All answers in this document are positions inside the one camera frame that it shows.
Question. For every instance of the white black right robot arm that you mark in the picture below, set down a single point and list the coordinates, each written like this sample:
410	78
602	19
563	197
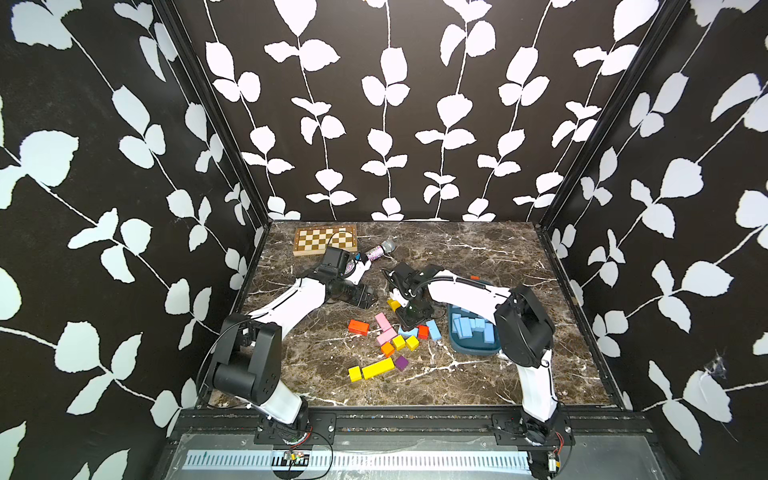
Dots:
523	327

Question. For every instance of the purple glitter microphone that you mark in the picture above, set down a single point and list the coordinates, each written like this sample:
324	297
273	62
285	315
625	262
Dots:
384	248

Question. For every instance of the long yellow block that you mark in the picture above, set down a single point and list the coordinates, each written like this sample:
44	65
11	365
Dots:
378	368

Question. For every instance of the wooden chessboard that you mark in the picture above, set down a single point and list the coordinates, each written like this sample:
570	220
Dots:
313	240

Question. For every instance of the small yellow cube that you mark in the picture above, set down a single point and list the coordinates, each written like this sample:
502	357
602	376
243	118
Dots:
355	374

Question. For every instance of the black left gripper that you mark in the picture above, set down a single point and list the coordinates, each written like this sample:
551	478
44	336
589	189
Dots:
364	301

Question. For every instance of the red block left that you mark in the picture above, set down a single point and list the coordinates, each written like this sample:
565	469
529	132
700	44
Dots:
358	328

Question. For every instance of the pink block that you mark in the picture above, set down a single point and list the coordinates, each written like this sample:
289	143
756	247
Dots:
383	322
386	336

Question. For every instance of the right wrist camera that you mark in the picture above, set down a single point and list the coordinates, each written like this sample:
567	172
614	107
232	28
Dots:
406	280

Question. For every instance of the dark teal plastic tray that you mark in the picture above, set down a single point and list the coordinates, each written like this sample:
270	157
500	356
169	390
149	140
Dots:
474	345

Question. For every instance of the light blue long block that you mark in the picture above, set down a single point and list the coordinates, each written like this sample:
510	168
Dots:
489	334

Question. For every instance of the pink block lower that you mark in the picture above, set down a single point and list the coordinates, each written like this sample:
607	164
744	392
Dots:
386	336

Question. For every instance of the purple cube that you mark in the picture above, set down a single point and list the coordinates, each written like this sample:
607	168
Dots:
401	363

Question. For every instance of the pink block upper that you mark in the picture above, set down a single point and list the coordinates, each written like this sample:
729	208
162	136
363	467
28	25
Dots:
383	322

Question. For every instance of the small red cube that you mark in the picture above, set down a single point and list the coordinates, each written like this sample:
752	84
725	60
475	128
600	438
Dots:
423	332

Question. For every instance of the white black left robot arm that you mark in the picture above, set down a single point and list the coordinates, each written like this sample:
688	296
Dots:
245	360

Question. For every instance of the yellow block upper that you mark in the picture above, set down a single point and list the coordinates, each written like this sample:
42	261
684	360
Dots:
393	305

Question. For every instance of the yellow cube lower centre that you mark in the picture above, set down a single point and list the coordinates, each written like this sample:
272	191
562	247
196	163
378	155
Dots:
412	342

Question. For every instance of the orange cube lower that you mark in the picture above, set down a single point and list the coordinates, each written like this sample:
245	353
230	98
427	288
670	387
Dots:
387	349

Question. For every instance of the light blue thin block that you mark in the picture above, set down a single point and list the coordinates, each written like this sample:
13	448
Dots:
463	328

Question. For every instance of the white slotted cable duct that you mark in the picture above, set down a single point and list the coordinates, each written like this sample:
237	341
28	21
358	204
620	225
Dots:
262	460

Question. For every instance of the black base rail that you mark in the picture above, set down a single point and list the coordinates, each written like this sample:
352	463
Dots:
503	423

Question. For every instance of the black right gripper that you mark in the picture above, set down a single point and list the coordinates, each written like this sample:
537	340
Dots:
407	323

